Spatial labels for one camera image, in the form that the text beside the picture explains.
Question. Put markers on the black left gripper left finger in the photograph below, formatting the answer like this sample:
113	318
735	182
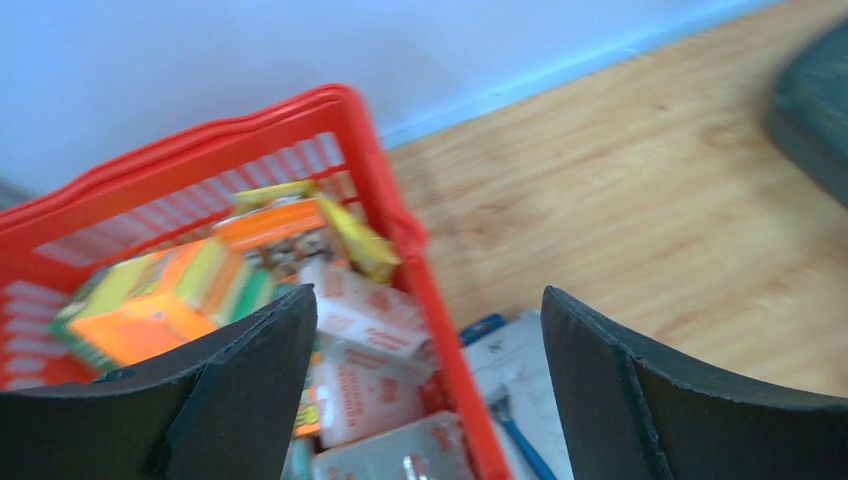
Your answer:
220	407

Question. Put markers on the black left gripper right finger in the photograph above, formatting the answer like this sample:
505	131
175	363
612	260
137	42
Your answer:
633	408

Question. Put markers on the dark grey litter box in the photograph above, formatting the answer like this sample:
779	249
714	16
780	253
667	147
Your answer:
807	115

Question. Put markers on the orange green sponge pack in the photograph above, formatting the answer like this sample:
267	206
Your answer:
148	305

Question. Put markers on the razor blister pack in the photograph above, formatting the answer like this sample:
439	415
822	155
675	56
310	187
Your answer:
510	353

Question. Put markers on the white red wrapped pack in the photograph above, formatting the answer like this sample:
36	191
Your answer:
355	308

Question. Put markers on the yellow orange snack pack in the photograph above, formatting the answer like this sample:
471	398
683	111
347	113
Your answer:
280	227

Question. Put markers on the red plastic basket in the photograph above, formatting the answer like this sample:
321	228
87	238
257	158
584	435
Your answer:
172	190

